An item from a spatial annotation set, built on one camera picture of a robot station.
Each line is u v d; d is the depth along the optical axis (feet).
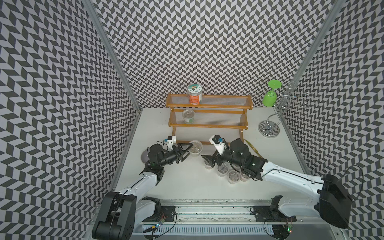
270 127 3.39
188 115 2.90
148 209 2.03
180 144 2.39
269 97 3.00
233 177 2.60
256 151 3.16
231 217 2.38
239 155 1.86
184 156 2.52
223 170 2.70
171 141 2.52
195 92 2.51
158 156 2.18
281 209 2.00
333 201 1.32
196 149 2.43
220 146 2.13
